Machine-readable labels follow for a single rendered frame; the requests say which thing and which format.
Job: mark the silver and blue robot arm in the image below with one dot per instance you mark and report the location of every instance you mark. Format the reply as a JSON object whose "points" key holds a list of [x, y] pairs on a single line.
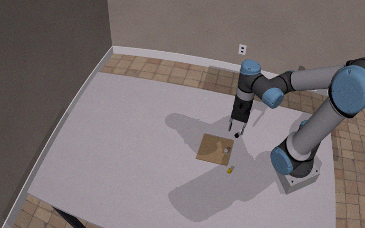
{"points": [[346, 98]]}

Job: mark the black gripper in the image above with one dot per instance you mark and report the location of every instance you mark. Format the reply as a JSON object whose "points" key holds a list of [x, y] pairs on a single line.
{"points": [[241, 108]]}

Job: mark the brown square mat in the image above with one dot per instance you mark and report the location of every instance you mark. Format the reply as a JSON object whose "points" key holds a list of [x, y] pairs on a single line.
{"points": [[212, 149]]}

